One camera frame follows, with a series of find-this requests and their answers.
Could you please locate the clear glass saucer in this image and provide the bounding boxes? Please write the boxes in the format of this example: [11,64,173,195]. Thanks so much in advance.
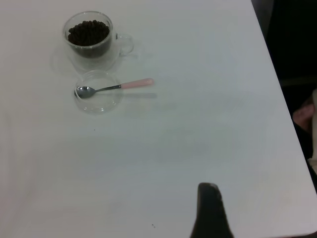
[51,42,138,75]

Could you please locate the dark coffee beans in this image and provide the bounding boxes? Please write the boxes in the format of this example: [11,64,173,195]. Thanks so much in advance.
[67,19,110,59]

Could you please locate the metal spoon with pink handle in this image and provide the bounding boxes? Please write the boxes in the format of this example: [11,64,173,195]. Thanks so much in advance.
[74,78,155,99]

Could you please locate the clear double-wall glass cup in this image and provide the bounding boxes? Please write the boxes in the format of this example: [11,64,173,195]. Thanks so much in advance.
[62,10,135,75]

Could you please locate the clear round glass lid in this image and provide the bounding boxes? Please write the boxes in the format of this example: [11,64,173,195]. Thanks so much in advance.
[74,69,124,115]

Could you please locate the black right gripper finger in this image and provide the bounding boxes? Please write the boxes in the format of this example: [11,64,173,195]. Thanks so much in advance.
[189,182,235,238]

